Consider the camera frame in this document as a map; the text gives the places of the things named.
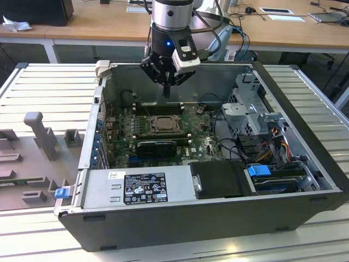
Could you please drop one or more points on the grey parts rack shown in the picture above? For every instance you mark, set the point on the grey parts rack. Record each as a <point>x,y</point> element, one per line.
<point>41,131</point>

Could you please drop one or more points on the pale blue teach pendant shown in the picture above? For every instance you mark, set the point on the pale blue teach pendant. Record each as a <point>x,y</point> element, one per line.
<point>221,41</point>

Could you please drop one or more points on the wooden desk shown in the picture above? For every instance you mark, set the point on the wooden desk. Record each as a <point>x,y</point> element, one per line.
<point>81,32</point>

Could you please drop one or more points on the green motherboard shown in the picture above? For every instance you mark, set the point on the green motherboard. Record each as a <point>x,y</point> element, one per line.
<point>203,142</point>

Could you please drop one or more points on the silver power supply unit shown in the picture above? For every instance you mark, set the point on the silver power supply unit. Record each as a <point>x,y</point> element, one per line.
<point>95,191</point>

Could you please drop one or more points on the green RAM stick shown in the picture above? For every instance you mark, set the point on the green RAM stick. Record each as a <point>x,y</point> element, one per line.
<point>19,182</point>

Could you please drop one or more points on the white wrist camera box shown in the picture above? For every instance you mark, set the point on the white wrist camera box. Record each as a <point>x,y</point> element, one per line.
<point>186,64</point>

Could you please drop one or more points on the black RAM slot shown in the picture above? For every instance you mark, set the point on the black RAM slot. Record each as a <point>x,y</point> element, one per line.
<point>184,141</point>
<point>163,135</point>
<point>158,111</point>
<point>158,105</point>

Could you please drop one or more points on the black open PC case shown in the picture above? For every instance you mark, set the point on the black open PC case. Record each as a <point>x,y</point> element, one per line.
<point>191,226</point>

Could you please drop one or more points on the hard disk in blue carrier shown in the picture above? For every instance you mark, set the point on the hard disk in blue carrier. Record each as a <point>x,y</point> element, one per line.
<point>257,170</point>

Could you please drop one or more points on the black plastic shroud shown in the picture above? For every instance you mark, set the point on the black plastic shroud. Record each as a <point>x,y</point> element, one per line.
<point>221,178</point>

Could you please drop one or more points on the black graphics card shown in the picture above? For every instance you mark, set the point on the black graphics card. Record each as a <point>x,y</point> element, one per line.
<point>156,150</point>

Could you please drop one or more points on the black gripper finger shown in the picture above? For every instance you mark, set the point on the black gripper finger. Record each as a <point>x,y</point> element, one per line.
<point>174,80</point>
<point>152,72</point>

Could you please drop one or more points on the small white labelled box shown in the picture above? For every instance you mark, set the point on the small white labelled box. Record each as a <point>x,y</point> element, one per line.
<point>230,56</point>

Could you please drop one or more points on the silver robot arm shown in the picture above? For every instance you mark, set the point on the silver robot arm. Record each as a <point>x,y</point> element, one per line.
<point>169,13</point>

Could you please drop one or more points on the blue plastic latch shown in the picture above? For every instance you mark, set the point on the blue plastic latch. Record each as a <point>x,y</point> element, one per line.
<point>61,193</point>

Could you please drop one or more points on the blue expansion slot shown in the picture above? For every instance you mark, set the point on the blue expansion slot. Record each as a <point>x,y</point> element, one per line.
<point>132,163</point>

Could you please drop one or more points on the crumpled white paper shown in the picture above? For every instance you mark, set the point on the crumpled white paper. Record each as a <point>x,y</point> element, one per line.
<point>16,26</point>

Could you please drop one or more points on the silver CPU plate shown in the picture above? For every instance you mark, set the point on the silver CPU plate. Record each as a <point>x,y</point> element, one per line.
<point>165,123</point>

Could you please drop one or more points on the light grey case latch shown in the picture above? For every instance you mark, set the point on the light grey case latch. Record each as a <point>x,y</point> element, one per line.
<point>103,66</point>

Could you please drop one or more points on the black computer box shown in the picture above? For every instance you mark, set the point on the black computer box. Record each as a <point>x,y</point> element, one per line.
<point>32,12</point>

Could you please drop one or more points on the grey laptop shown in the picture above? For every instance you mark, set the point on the grey laptop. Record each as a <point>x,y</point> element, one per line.
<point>325,17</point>

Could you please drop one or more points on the white desk plate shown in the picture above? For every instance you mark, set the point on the white desk plate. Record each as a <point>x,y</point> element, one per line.
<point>286,18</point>

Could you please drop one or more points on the metal drive cage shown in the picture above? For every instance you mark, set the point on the metal drive cage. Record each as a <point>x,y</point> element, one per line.
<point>237,112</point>

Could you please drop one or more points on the silver shroud latch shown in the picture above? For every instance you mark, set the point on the silver shroud latch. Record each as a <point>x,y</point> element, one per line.
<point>197,184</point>

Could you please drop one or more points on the black coin cell holder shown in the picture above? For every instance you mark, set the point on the black coin cell holder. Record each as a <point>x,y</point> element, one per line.
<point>199,109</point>

